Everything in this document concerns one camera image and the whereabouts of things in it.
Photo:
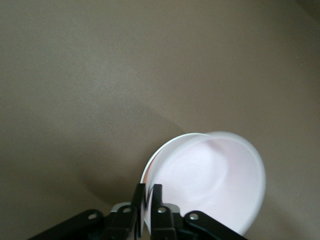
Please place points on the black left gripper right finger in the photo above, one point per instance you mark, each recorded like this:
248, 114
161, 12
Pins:
165, 225

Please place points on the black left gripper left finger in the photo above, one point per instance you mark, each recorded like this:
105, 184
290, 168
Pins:
117, 225

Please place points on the pink bowl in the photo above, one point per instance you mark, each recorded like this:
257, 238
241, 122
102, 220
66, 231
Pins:
212, 180

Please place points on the white bowl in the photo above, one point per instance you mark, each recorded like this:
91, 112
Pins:
155, 160

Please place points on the brown table cover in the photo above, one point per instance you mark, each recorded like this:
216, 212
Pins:
75, 75

